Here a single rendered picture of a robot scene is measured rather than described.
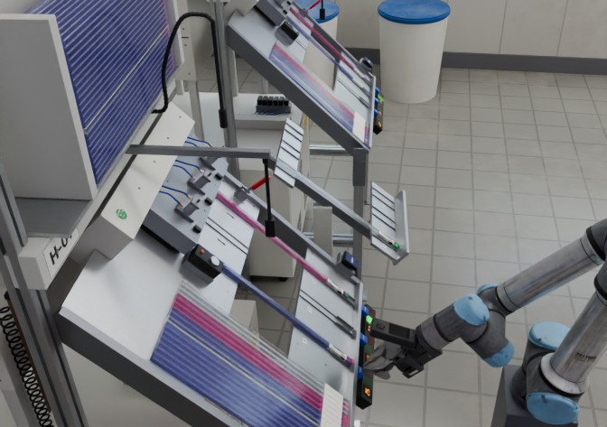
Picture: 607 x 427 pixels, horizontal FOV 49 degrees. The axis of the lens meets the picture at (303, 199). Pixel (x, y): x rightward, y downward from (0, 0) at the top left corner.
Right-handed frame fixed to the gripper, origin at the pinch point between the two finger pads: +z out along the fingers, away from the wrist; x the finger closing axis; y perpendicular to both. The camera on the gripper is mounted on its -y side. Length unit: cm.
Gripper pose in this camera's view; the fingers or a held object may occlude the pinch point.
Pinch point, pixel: (363, 367)
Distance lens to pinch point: 177.7
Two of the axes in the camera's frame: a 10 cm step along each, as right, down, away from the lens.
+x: 1.1, -5.6, 8.2
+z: -6.8, 5.6, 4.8
